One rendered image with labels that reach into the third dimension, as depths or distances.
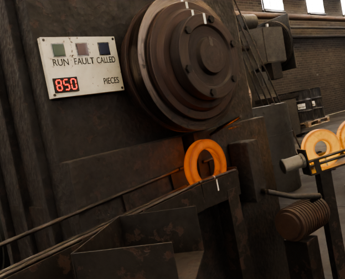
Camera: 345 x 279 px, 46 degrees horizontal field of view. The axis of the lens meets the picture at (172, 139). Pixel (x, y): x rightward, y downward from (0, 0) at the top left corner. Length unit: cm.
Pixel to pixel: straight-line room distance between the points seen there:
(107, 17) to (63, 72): 27
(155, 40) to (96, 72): 21
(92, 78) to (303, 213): 88
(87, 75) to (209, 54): 39
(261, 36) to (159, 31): 803
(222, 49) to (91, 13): 45
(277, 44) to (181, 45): 835
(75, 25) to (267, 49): 810
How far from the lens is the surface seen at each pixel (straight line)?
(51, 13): 134
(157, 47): 130
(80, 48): 131
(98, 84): 132
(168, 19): 135
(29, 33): 130
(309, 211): 161
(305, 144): 170
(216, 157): 148
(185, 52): 128
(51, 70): 126
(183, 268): 96
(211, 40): 136
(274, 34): 958
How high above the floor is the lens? 94
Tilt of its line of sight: 3 degrees down
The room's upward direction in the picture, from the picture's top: 11 degrees counter-clockwise
